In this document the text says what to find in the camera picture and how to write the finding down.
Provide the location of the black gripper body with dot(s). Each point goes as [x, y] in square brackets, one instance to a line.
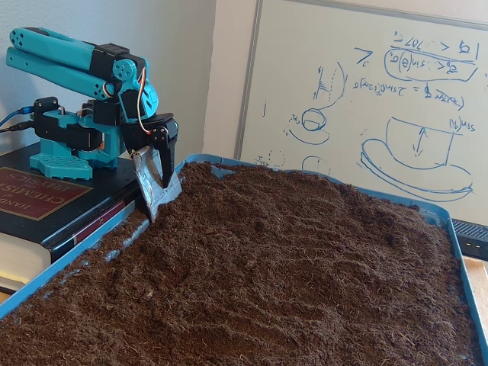
[165, 127]

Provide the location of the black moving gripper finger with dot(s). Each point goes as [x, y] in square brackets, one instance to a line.
[165, 156]

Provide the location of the silver foil scoop gripper finger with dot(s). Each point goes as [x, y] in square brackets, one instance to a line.
[152, 190]

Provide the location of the brown soil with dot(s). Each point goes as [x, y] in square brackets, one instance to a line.
[267, 267]

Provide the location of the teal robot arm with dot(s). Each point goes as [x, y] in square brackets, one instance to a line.
[57, 65]

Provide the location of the blue plastic tray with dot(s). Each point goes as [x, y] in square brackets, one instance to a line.
[206, 157]

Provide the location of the black chemistry physics handbook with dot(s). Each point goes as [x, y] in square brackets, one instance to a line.
[23, 194]

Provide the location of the whiteboard with blue sketches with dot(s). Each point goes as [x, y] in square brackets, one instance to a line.
[381, 114]

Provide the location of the black perforated box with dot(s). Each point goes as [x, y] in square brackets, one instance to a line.
[472, 240]

